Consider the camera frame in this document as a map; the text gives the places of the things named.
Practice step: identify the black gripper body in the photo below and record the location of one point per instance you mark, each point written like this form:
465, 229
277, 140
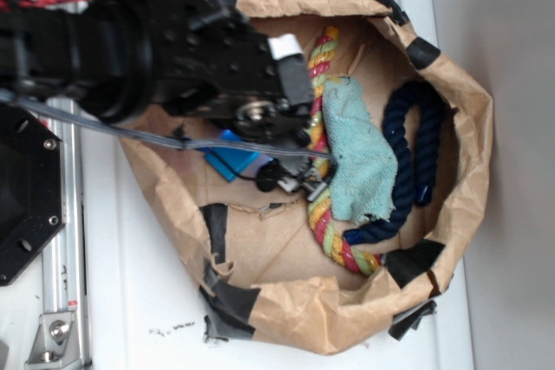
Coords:
258, 88

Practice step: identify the blue rectangular block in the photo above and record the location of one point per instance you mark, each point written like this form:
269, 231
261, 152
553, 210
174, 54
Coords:
233, 163

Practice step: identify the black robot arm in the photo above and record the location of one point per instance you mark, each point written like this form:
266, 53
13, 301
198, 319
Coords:
114, 58

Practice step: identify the light teal cloth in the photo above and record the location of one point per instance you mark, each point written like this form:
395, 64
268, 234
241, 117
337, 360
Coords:
361, 190

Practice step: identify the brown paper bag bin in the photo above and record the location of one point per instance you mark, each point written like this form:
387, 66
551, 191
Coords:
256, 258

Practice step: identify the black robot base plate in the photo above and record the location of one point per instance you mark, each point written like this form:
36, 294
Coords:
31, 190

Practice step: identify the aluminium extrusion rail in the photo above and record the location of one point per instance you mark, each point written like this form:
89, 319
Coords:
63, 259

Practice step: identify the metal corner bracket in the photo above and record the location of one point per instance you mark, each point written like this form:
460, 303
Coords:
56, 344

